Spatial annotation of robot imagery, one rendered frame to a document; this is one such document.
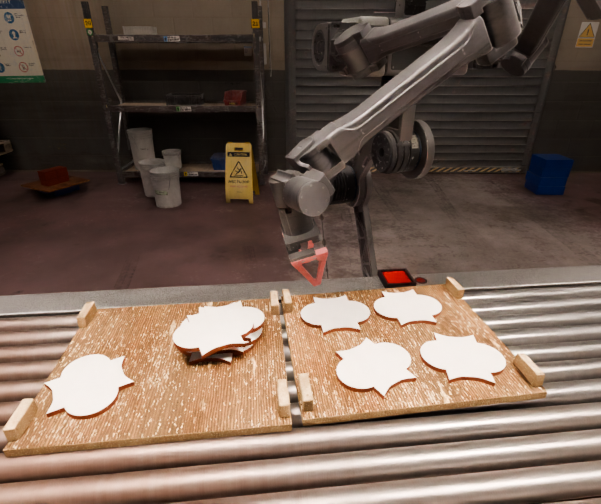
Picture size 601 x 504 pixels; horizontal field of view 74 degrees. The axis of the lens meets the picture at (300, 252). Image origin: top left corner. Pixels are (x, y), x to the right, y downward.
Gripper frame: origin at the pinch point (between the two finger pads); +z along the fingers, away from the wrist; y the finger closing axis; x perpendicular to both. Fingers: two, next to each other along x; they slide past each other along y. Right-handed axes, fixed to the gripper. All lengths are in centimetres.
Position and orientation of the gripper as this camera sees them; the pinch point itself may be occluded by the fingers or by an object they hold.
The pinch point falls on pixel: (311, 269)
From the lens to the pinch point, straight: 78.9
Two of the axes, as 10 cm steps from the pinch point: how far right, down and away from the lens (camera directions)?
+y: 1.5, 4.2, -8.9
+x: 9.5, -3.0, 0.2
